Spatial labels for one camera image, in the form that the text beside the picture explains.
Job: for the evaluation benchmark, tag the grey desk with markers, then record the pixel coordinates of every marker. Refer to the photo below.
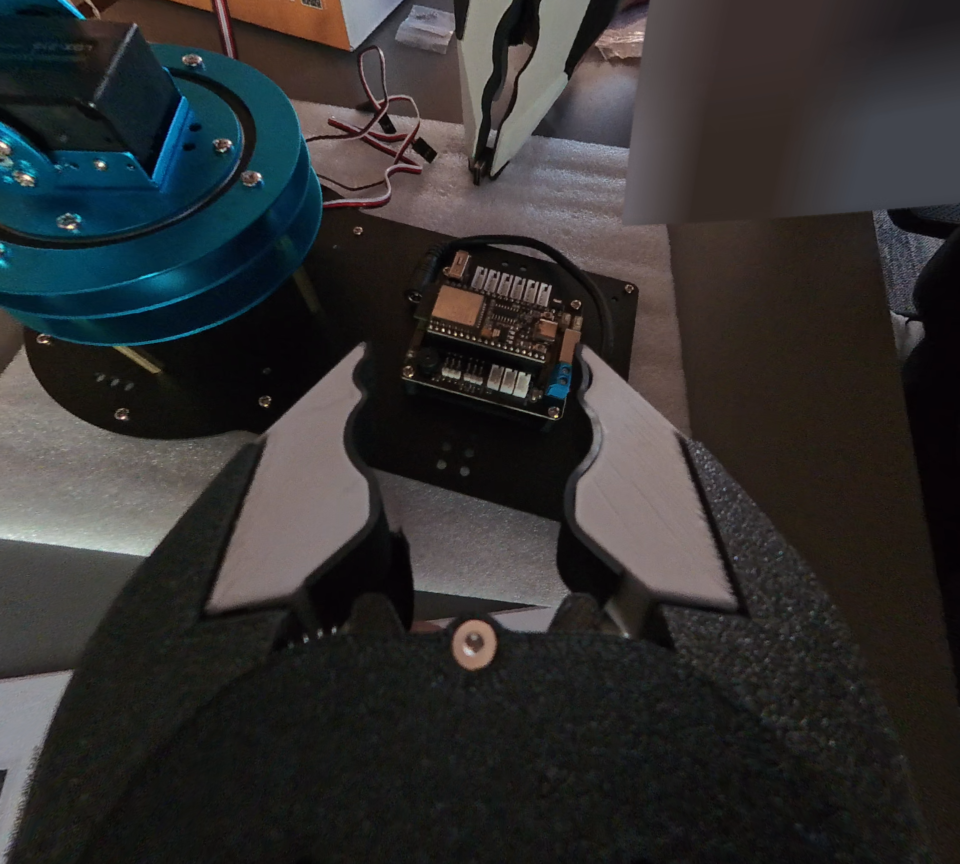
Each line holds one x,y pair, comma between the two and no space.
787,392

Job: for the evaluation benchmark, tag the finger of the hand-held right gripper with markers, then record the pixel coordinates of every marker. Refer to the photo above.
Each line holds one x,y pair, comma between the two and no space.
551,54
480,39

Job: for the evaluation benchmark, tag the white foam sheet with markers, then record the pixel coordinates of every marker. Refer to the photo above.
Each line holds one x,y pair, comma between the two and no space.
562,204

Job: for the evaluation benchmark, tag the small clear bag of washers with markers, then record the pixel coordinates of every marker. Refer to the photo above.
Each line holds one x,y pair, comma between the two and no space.
424,28

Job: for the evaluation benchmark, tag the blue toy robot arm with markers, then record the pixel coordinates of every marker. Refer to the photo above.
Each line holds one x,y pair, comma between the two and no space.
150,234

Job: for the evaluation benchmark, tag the controller circuit board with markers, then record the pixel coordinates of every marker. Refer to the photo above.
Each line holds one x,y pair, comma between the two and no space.
487,324

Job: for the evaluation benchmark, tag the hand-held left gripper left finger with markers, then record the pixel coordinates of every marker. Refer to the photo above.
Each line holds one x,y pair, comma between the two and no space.
300,504

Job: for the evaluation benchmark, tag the crumpled clear plastic bags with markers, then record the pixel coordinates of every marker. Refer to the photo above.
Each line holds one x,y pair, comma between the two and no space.
622,39

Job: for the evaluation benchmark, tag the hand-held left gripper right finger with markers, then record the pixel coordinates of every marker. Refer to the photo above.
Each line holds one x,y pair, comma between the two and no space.
645,504

